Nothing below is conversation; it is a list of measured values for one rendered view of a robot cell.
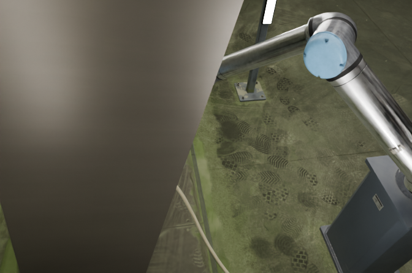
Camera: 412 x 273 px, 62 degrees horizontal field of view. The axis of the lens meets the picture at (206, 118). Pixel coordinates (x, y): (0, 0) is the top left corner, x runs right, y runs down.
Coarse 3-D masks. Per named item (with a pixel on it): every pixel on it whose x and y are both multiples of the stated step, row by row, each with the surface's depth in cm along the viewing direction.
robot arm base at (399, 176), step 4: (396, 172) 136; (400, 172) 132; (396, 176) 134; (400, 176) 131; (404, 176) 129; (396, 180) 133; (400, 180) 130; (400, 184) 130; (404, 184) 129; (400, 188) 130; (404, 188) 128; (404, 192) 129; (408, 192) 127; (408, 196) 128
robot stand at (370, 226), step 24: (384, 168) 137; (360, 192) 148; (384, 192) 131; (360, 216) 150; (384, 216) 134; (408, 216) 123; (336, 240) 172; (360, 240) 151; (384, 240) 137; (408, 240) 135; (336, 264) 172; (360, 264) 155; (384, 264) 155
